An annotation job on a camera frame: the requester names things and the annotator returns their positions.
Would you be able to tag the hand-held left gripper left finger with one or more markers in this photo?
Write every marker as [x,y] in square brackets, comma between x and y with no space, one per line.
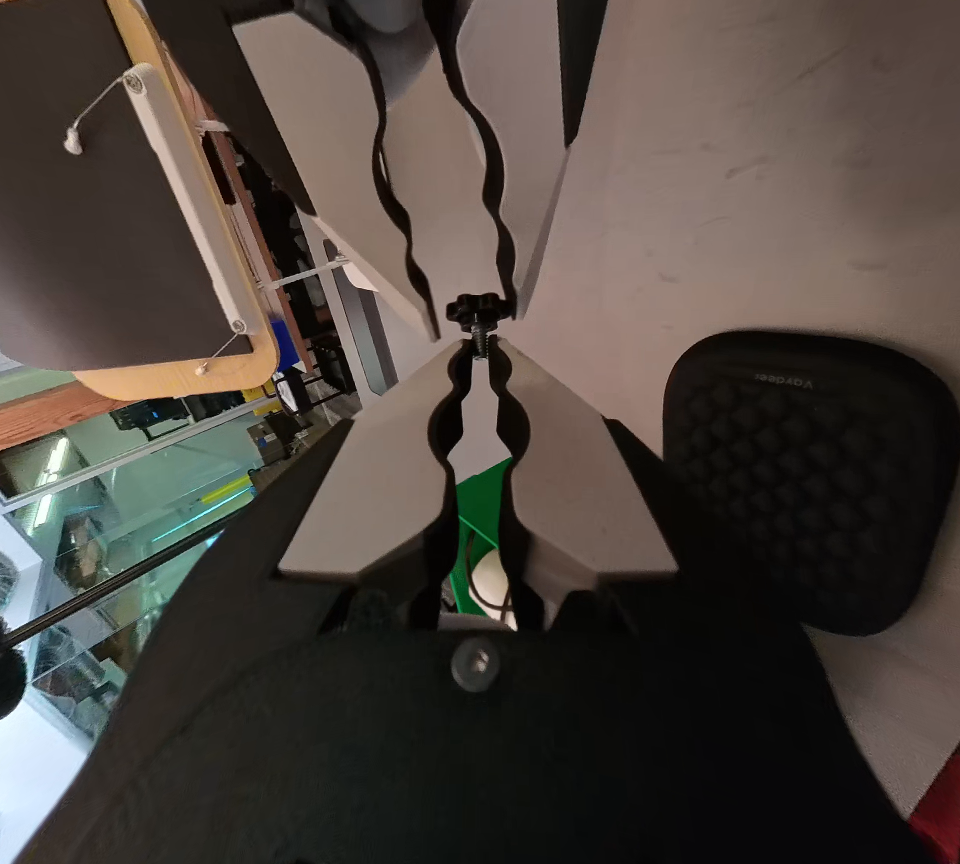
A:
[367,504]

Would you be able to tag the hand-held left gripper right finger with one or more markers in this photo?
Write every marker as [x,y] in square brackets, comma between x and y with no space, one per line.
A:
[592,504]

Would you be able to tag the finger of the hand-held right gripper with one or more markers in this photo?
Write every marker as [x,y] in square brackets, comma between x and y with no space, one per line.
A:
[322,129]
[525,91]

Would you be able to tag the green plastic bin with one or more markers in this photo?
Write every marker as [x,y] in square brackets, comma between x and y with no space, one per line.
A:
[484,496]

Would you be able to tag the black knob screw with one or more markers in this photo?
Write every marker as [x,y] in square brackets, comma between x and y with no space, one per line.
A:
[480,309]

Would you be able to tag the blue plastic bin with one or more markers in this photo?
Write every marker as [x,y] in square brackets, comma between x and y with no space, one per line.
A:
[281,343]

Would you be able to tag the black honeycomb pad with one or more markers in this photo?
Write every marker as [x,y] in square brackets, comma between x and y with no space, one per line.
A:
[810,489]

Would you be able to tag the black pole stand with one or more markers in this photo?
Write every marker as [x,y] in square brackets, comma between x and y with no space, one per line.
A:
[112,579]

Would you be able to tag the wooden ceiling beam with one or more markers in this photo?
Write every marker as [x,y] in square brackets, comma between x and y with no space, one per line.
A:
[45,418]

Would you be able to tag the red plastic bin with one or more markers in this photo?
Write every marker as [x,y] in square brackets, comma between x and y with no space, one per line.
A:
[941,819]

